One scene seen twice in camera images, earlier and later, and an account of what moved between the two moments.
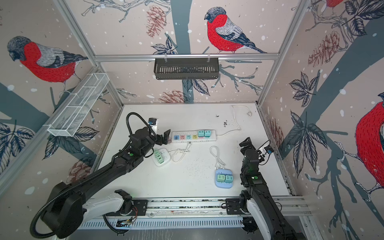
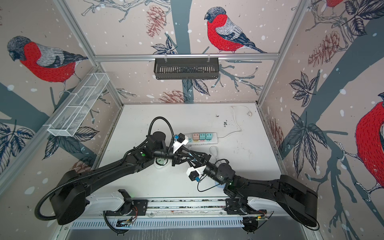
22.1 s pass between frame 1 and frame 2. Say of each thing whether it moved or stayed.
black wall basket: stayed
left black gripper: moved
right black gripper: moved
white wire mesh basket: stayed
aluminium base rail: stayed
